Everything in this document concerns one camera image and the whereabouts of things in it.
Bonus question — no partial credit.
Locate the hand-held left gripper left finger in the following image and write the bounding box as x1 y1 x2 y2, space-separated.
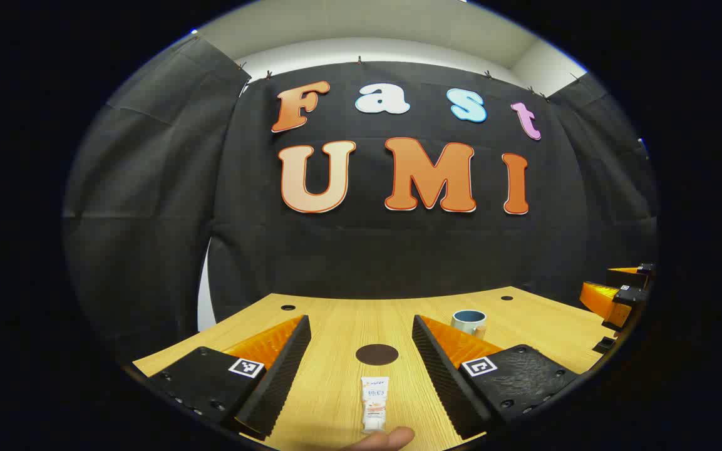
148 314 312 439

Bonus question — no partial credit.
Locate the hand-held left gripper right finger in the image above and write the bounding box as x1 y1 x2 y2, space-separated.
412 314 580 440

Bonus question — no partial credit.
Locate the pale green cup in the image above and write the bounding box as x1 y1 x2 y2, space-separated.
451 309 488 340

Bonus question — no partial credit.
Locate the white toothpaste tube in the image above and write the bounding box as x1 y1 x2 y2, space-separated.
361 376 391 434

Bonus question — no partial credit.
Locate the dark brown round coaster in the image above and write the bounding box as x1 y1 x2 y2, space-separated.
356 343 400 366

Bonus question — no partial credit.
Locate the wooden desktop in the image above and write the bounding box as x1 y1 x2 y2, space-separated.
132 286 618 451

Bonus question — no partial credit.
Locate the black backdrop cloth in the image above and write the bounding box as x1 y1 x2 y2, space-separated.
63 34 659 364

